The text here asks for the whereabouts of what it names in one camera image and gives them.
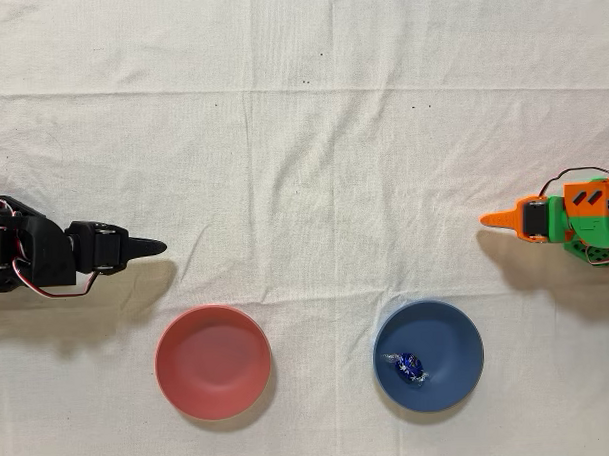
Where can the orange green gripper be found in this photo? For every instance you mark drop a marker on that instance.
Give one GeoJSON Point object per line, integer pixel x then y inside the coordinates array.
{"type": "Point", "coordinates": [535, 219]}

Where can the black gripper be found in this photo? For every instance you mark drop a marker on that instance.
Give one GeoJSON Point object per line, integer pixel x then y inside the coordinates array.
{"type": "Point", "coordinates": [106, 248]}

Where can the blue foil-wrapped candy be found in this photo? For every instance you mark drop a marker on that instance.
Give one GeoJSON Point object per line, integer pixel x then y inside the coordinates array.
{"type": "Point", "coordinates": [408, 368]}

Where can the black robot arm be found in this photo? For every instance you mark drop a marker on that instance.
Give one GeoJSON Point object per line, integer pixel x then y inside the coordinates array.
{"type": "Point", "coordinates": [40, 252]}

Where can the orange green robot arm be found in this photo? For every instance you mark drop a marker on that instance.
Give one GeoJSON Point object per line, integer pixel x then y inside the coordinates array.
{"type": "Point", "coordinates": [591, 213]}

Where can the blue bowl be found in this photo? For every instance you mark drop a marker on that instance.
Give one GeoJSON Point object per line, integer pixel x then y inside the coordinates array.
{"type": "Point", "coordinates": [438, 333]}

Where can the pink bowl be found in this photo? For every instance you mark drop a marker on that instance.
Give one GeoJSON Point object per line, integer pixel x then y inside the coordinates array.
{"type": "Point", "coordinates": [213, 362]}

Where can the white tablecloth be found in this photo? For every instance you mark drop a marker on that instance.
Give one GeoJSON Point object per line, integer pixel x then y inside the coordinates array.
{"type": "Point", "coordinates": [301, 138]}

